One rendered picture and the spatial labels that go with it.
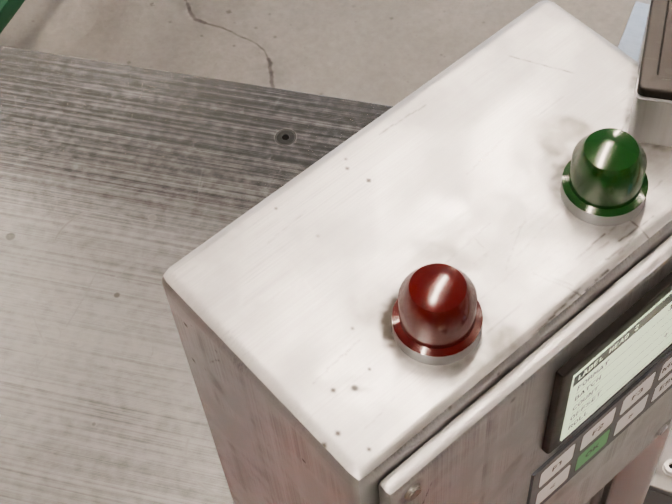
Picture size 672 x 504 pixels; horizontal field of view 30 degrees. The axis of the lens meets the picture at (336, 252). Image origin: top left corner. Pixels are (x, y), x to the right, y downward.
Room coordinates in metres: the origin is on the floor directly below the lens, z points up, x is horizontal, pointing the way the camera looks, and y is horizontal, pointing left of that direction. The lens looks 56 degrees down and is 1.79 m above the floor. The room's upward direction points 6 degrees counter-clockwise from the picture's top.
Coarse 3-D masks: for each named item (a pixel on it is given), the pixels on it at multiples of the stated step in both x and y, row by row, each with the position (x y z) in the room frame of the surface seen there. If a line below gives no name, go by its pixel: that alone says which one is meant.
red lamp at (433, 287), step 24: (432, 264) 0.19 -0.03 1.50; (408, 288) 0.18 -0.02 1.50; (432, 288) 0.18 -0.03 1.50; (456, 288) 0.18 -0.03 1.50; (408, 312) 0.18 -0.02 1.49; (432, 312) 0.17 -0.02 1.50; (456, 312) 0.17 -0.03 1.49; (480, 312) 0.18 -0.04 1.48; (408, 336) 0.17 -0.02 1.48; (432, 336) 0.17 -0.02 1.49; (456, 336) 0.17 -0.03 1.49; (480, 336) 0.18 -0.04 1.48; (432, 360) 0.17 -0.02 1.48; (456, 360) 0.17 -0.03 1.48
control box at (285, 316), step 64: (512, 64) 0.28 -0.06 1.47; (576, 64) 0.27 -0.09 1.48; (384, 128) 0.26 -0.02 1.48; (448, 128) 0.25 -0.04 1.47; (512, 128) 0.25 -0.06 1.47; (576, 128) 0.25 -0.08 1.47; (320, 192) 0.23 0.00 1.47; (384, 192) 0.23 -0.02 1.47; (448, 192) 0.23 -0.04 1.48; (512, 192) 0.23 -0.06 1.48; (192, 256) 0.21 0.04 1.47; (256, 256) 0.21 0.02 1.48; (320, 256) 0.21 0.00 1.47; (384, 256) 0.21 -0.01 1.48; (448, 256) 0.20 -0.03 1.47; (512, 256) 0.20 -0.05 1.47; (576, 256) 0.20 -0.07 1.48; (640, 256) 0.20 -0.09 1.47; (192, 320) 0.19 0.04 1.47; (256, 320) 0.19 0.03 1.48; (320, 320) 0.19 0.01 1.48; (384, 320) 0.18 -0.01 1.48; (512, 320) 0.18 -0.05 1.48; (576, 320) 0.18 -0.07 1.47; (256, 384) 0.17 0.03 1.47; (320, 384) 0.17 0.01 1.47; (384, 384) 0.16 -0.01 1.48; (448, 384) 0.16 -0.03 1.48; (512, 384) 0.16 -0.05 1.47; (256, 448) 0.18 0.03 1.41; (320, 448) 0.15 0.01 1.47; (384, 448) 0.14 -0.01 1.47; (448, 448) 0.15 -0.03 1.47; (512, 448) 0.16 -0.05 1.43; (640, 448) 0.21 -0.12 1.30
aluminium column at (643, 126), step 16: (656, 0) 0.28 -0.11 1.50; (656, 16) 0.27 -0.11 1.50; (656, 32) 0.26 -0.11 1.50; (656, 48) 0.26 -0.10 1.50; (640, 64) 0.26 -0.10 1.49; (656, 64) 0.25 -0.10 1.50; (640, 80) 0.24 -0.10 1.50; (656, 80) 0.24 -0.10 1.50; (640, 96) 0.24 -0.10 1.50; (656, 96) 0.24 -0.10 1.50; (640, 112) 0.24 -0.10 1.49; (656, 112) 0.24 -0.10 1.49; (640, 128) 0.24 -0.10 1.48; (656, 128) 0.24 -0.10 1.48; (656, 144) 0.24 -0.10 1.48; (656, 448) 0.23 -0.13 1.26; (640, 464) 0.23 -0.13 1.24; (656, 464) 0.23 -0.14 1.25; (624, 480) 0.23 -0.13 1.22; (640, 480) 0.23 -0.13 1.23; (608, 496) 0.23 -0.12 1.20; (624, 496) 0.23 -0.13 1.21; (640, 496) 0.23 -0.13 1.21
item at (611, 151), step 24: (576, 144) 0.23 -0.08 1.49; (600, 144) 0.22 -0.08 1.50; (624, 144) 0.22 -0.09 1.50; (576, 168) 0.22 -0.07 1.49; (600, 168) 0.22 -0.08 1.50; (624, 168) 0.21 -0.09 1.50; (576, 192) 0.22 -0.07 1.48; (600, 192) 0.21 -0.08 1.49; (624, 192) 0.21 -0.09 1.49; (576, 216) 0.21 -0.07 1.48; (600, 216) 0.21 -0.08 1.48; (624, 216) 0.21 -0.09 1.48
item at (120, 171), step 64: (0, 64) 0.92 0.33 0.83; (64, 64) 0.91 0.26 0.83; (0, 128) 0.83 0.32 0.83; (64, 128) 0.82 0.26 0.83; (128, 128) 0.81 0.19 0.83; (192, 128) 0.81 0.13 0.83; (256, 128) 0.80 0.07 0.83; (320, 128) 0.79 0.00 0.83; (0, 192) 0.75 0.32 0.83; (64, 192) 0.74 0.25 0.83; (128, 192) 0.73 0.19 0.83; (192, 192) 0.73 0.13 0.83; (256, 192) 0.72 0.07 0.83; (0, 256) 0.68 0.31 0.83; (64, 256) 0.67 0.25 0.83; (128, 256) 0.66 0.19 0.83; (0, 320) 0.60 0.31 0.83; (64, 320) 0.60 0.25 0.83; (128, 320) 0.59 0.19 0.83; (0, 384) 0.54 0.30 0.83; (64, 384) 0.53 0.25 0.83; (128, 384) 0.53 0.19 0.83; (192, 384) 0.52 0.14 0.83; (0, 448) 0.48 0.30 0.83; (64, 448) 0.47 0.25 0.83; (128, 448) 0.46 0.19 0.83; (192, 448) 0.46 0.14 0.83
